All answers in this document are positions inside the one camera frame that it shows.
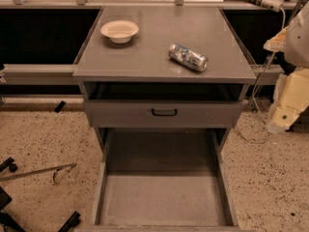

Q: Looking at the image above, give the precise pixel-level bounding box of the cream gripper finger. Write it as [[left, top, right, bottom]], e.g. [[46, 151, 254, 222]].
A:
[[264, 27, 288, 52], [267, 68, 309, 133]]

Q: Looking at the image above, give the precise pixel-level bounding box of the silver blue redbull can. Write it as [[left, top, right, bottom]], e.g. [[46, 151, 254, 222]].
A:
[[168, 43, 209, 73]]

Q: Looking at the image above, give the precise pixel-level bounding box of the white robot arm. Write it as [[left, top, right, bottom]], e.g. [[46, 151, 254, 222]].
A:
[[264, 2, 309, 133]]

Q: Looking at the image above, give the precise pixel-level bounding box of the grey drawer cabinet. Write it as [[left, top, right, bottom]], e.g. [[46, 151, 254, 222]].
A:
[[72, 5, 258, 232]]

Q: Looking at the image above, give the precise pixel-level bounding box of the closed grey drawer front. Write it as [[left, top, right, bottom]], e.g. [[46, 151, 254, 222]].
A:
[[84, 101, 244, 129]]

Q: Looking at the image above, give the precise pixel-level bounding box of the open grey lower drawer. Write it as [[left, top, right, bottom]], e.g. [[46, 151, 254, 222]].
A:
[[76, 130, 243, 232]]

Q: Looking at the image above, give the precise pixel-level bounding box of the white paper bowl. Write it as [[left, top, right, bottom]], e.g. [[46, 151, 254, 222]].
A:
[[100, 20, 139, 44]]

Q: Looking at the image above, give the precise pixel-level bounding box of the small black block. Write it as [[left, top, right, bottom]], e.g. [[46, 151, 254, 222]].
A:
[[54, 101, 66, 113]]

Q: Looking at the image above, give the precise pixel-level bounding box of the grey metal rod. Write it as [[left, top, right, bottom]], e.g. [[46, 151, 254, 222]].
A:
[[0, 163, 76, 182]]

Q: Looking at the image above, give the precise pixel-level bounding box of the black stand foot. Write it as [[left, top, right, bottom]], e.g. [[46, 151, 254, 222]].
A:
[[58, 212, 80, 232]]

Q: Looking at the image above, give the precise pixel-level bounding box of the black clamp piece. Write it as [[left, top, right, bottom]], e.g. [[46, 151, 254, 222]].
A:
[[0, 158, 18, 172]]

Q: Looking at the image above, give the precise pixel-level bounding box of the white power cable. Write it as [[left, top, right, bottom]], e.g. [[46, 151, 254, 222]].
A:
[[236, 7, 288, 145]]

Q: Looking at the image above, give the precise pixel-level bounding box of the black drawer handle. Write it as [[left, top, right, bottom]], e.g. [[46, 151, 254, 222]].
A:
[[152, 108, 178, 117]]

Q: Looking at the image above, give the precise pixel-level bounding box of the grey rail beam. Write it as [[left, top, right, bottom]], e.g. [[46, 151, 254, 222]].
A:
[[0, 64, 76, 85]]

